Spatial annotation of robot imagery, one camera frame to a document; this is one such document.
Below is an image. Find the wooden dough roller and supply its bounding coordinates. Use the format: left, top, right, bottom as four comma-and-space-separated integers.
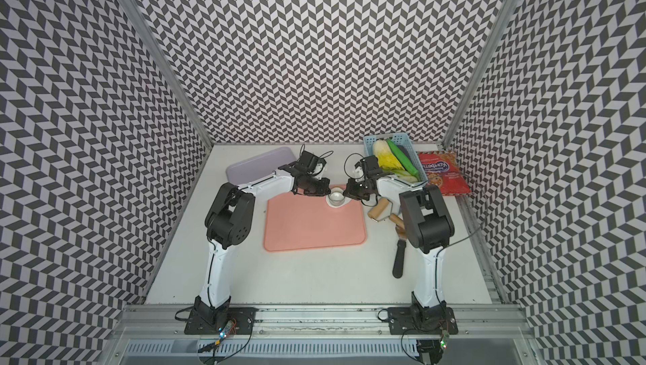
367, 198, 405, 232

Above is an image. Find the white dough piece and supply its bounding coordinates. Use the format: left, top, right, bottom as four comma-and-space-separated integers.
326, 187, 351, 209

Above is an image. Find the pink tray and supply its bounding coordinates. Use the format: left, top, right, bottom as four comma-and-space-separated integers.
263, 193, 367, 252

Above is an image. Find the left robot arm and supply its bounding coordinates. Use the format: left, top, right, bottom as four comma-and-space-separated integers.
189, 150, 331, 331

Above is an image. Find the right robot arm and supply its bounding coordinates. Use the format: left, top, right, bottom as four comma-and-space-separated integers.
344, 156, 457, 334

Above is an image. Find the green lettuce leaf toy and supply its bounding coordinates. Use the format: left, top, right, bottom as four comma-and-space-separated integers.
393, 169, 419, 183

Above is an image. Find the yellow napa cabbage toy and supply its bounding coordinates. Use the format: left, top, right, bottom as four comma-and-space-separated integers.
373, 140, 404, 171

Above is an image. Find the green cucumber toy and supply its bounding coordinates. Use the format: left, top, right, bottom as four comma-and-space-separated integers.
386, 139, 419, 178

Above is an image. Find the light blue plastic basket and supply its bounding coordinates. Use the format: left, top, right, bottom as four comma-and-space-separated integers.
363, 132, 428, 185

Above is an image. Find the lavender tray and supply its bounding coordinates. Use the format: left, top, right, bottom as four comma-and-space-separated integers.
225, 146, 296, 185

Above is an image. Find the red snack bag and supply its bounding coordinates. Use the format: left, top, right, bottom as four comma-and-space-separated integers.
417, 151, 471, 196

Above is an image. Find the black handled scraper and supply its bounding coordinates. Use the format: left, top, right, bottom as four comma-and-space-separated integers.
392, 225, 407, 279

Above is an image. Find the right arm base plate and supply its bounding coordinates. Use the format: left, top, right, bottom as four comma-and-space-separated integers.
386, 305, 459, 336

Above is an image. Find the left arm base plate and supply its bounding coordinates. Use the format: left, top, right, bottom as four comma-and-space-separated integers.
183, 307, 257, 336

